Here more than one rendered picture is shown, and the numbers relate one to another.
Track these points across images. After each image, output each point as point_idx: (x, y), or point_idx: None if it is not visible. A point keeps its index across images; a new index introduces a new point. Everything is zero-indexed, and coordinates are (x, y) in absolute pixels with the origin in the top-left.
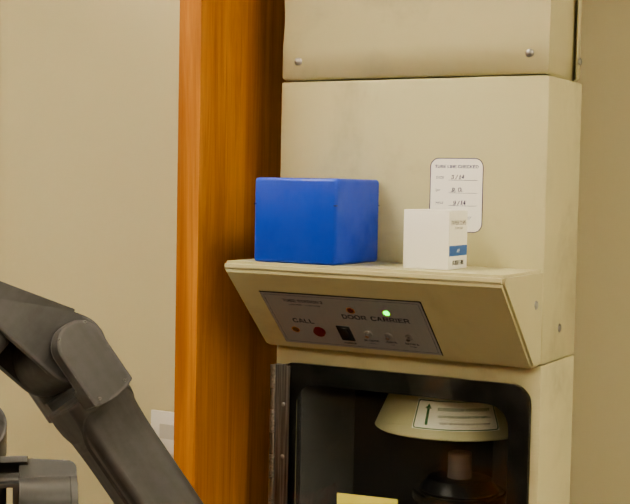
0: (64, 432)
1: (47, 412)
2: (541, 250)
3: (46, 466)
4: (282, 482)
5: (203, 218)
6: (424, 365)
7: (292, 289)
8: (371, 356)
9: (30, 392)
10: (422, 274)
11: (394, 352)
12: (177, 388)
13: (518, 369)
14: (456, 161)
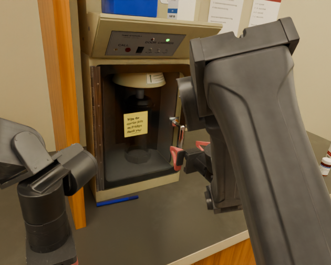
0: (222, 135)
1: (196, 125)
2: (198, 13)
3: (69, 151)
4: (99, 116)
5: None
6: (155, 60)
7: (131, 29)
8: (134, 58)
9: (203, 116)
10: (196, 22)
11: (153, 56)
12: (63, 85)
13: (187, 58)
14: None
